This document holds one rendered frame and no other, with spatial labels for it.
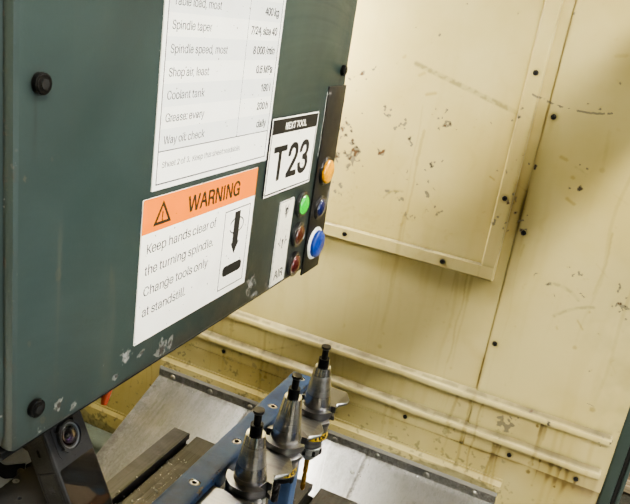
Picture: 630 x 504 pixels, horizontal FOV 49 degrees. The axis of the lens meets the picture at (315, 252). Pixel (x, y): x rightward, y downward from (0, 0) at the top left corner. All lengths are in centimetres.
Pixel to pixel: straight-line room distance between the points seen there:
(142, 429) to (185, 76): 141
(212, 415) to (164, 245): 132
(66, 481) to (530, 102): 105
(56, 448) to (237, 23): 36
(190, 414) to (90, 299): 137
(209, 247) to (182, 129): 11
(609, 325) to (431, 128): 51
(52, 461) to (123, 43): 34
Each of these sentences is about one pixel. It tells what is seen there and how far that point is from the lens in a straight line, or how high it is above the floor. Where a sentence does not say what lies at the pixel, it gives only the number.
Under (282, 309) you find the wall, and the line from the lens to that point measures 164.
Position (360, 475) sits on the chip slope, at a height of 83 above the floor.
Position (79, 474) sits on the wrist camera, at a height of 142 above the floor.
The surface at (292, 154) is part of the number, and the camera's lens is 64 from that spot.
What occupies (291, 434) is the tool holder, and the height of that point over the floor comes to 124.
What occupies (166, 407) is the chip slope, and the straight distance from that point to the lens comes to 183.
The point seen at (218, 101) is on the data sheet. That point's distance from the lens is 51.
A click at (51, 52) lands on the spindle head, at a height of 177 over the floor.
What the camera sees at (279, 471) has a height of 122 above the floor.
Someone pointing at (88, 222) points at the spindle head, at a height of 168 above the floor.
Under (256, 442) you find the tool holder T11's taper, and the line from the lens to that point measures 92.
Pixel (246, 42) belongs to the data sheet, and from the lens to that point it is 54.
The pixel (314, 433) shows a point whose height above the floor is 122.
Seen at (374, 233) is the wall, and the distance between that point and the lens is 149.
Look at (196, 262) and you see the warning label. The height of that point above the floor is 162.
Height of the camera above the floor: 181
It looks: 19 degrees down
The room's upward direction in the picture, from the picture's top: 9 degrees clockwise
